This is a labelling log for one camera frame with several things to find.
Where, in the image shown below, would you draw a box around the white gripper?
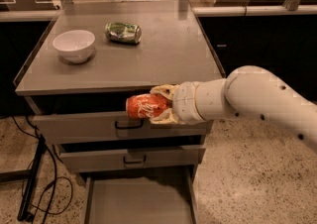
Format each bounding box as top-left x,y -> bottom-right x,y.
150,82 -> 202,125

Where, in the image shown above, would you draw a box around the black floor cable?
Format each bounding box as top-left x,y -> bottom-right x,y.
11,115 -> 74,224

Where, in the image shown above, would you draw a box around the grey open bottom drawer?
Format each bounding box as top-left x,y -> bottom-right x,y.
82,167 -> 199,224

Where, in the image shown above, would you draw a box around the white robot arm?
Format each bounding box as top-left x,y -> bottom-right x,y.
151,65 -> 317,152

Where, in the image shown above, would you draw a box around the grey top drawer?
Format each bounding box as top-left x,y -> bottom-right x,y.
34,111 -> 212,144

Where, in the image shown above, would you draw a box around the green soda can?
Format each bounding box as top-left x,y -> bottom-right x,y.
105,22 -> 142,45

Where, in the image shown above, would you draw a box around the grey middle drawer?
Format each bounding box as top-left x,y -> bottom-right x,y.
60,145 -> 205,172

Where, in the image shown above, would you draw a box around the grey metal drawer cabinet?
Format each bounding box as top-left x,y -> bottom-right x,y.
13,0 -> 227,224

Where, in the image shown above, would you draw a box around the red coke can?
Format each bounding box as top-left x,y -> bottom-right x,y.
126,93 -> 170,119

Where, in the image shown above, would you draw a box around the black drawer handle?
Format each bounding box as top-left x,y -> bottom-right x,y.
114,120 -> 144,130
123,155 -> 147,166

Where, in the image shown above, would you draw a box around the black metal floor stand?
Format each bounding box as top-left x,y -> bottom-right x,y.
0,137 -> 46,222

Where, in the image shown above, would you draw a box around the white ceramic bowl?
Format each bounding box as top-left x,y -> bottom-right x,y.
53,30 -> 95,63

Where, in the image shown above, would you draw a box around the black middle drawer handle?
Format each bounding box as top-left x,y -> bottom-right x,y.
123,155 -> 147,166

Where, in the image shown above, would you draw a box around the black top drawer handle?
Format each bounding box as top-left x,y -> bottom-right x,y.
114,120 -> 144,130

